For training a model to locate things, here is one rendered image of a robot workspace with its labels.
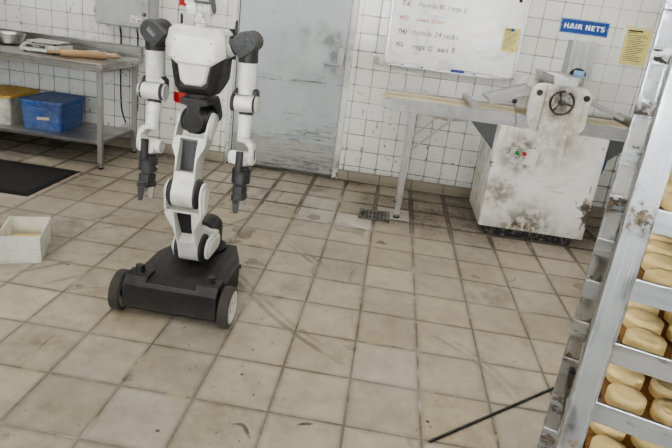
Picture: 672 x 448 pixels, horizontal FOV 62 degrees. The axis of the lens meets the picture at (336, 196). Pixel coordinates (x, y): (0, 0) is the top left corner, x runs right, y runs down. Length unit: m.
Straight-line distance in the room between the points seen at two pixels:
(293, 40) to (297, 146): 0.97
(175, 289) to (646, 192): 2.33
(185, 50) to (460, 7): 2.99
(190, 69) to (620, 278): 2.19
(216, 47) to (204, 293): 1.12
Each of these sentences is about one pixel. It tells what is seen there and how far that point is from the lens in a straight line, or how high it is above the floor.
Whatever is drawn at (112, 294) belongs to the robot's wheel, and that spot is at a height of 0.12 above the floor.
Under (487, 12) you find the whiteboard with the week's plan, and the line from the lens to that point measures 5.13.
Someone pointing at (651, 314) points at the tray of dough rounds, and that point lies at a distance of 0.94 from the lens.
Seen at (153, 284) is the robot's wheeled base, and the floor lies 0.19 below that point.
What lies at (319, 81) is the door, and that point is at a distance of 5.20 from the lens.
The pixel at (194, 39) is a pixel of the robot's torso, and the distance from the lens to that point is 2.62.
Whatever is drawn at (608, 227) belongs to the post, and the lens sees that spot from 1.19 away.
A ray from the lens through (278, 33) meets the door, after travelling 5.24.
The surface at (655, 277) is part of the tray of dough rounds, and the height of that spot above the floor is 1.24.
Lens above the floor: 1.51
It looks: 18 degrees down
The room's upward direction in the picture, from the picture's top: 7 degrees clockwise
